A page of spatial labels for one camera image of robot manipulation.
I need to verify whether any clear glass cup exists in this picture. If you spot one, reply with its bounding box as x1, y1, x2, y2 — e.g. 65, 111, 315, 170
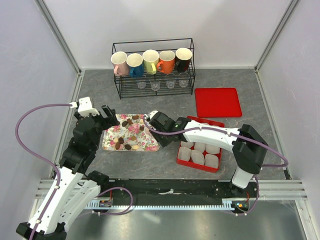
166, 80, 176, 89
179, 79, 189, 88
150, 80, 161, 92
137, 81, 146, 89

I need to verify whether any dark oval chocolate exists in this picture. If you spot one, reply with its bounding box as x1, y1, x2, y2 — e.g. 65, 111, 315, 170
124, 144, 132, 150

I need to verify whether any yellow-green mug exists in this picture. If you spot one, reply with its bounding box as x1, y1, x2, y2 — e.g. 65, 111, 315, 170
142, 49, 160, 75

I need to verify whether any black and red mug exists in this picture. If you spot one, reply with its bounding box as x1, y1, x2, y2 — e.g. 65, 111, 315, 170
174, 47, 193, 73

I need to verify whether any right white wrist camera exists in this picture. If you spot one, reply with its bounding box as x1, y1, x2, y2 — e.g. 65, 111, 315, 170
143, 110, 158, 122

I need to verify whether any orange mug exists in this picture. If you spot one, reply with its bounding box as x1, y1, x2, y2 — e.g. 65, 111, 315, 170
156, 50, 176, 75

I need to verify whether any red box lid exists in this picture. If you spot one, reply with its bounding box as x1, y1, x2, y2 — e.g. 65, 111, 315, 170
194, 87, 243, 118

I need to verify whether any red chocolate box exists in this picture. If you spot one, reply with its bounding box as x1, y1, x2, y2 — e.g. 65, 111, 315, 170
176, 115, 226, 174

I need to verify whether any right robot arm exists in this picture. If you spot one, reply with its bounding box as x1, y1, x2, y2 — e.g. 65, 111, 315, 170
144, 110, 268, 197

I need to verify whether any blue mug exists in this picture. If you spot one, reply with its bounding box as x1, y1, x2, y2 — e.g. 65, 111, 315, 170
126, 53, 145, 78

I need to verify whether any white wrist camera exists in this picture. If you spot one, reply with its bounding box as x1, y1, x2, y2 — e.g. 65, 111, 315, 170
143, 110, 158, 122
70, 97, 100, 118

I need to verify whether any floral serving tray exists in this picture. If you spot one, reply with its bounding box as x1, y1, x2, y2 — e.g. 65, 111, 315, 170
102, 114, 160, 152

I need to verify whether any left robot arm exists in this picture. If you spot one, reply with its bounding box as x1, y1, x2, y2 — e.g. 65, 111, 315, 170
15, 98, 119, 240

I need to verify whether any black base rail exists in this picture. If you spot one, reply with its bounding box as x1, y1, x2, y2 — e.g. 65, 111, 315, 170
101, 179, 257, 206

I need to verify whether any black wire mug rack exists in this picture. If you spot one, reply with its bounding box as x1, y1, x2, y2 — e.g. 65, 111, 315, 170
111, 37, 196, 99

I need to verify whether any brown oval chocolate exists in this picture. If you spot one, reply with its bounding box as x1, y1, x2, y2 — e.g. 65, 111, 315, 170
118, 137, 124, 144

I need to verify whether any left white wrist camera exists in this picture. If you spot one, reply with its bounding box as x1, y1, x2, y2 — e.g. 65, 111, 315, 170
70, 97, 100, 118

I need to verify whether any pink mug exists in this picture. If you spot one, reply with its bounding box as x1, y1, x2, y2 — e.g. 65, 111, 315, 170
110, 51, 129, 77

